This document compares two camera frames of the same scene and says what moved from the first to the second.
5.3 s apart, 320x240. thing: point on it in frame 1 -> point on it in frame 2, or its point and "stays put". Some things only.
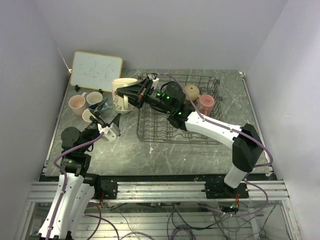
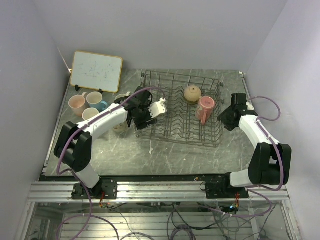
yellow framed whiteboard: (95, 71) stays put
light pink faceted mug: (86, 114) stays put
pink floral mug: (205, 104) stays put
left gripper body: (91, 131) -> (144, 116)
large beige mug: (121, 104) -> (120, 127)
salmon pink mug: (76, 103) stays put
